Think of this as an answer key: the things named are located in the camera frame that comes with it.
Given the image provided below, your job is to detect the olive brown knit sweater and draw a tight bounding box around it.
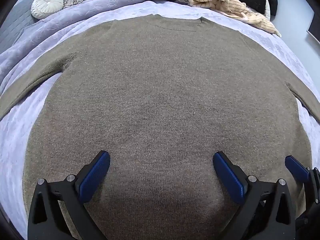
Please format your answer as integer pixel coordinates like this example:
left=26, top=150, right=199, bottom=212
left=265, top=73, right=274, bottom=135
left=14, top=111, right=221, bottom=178
left=1, top=15, right=319, bottom=239

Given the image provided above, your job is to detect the white hanging garment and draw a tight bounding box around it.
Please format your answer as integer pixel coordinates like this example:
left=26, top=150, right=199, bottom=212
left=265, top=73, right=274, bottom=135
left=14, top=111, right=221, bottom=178
left=245, top=0, right=271, bottom=20

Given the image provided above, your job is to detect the black sparkly hanging bag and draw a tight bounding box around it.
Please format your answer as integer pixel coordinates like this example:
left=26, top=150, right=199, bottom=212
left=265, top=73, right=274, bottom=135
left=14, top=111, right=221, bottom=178
left=239, top=0, right=266, bottom=14

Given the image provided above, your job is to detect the lavender plush bed blanket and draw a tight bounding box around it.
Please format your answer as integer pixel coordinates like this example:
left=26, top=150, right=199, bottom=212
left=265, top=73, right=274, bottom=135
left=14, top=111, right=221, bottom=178
left=1, top=0, right=319, bottom=237

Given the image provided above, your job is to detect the cream striped fleece garment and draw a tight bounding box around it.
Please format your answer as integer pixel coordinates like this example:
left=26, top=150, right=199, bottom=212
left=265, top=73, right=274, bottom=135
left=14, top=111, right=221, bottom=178
left=188, top=0, right=281, bottom=37

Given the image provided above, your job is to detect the grey quilted headboard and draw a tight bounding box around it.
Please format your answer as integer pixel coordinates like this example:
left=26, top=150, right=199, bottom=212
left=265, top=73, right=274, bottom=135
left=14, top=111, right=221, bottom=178
left=0, top=0, right=74, bottom=54

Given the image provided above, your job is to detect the round white pleated cushion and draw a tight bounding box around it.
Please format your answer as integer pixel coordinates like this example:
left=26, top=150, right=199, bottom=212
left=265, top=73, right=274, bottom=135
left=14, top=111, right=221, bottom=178
left=30, top=0, right=64, bottom=20

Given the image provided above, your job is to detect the small floral fabric piece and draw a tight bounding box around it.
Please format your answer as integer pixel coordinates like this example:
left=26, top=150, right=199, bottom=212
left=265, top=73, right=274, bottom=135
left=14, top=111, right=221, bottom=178
left=63, top=0, right=84, bottom=9

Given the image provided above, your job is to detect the curved wall monitor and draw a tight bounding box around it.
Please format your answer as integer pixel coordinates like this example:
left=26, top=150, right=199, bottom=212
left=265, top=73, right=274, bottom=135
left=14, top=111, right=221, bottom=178
left=308, top=12, right=320, bottom=43

